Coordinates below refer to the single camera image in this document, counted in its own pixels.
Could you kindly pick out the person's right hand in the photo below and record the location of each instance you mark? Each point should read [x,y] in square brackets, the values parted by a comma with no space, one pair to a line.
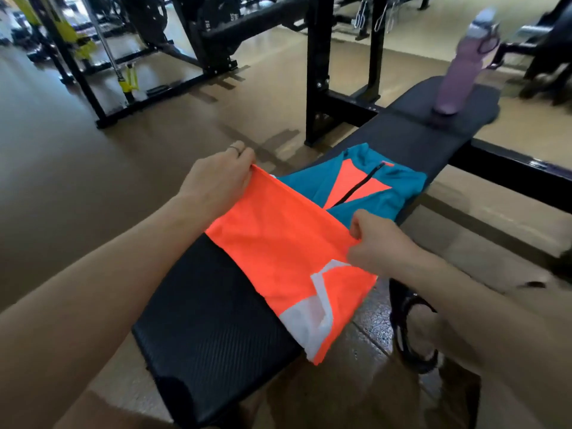
[384,250]

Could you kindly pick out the yellow black gym machine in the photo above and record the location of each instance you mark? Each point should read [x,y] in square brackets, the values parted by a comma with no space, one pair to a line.
[67,31]

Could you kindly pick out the black power rack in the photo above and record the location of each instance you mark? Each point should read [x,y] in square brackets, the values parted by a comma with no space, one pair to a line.
[250,26]

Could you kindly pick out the black steel bench frame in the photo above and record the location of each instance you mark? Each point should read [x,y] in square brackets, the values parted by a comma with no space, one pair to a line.
[317,62]

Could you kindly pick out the rack of black weight plates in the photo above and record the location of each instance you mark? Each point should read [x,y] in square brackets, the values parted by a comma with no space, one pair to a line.
[545,49]

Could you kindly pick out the person's left hand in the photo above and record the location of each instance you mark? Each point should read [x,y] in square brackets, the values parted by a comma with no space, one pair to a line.
[219,183]

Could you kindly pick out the black right slipper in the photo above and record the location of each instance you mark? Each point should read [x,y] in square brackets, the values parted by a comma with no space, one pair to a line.
[400,326]

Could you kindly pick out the yellow safety catch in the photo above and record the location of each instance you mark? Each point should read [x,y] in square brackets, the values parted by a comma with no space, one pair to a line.
[128,80]

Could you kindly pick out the black ribbed bench pad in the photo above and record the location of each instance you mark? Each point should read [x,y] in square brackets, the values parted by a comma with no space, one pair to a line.
[210,326]

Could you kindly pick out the pink water bottle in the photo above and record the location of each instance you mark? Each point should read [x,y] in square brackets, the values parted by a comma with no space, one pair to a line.
[460,75]

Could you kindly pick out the person's right forearm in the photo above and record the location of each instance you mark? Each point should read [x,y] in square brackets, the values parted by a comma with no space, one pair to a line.
[491,330]

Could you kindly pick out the person's left forearm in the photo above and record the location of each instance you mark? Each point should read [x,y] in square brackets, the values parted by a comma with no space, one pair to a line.
[89,317]

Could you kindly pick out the person's left leg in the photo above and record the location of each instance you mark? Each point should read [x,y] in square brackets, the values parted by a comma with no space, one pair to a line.
[103,415]

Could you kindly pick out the orange teal white jersey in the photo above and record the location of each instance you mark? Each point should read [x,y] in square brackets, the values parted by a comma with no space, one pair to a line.
[286,245]

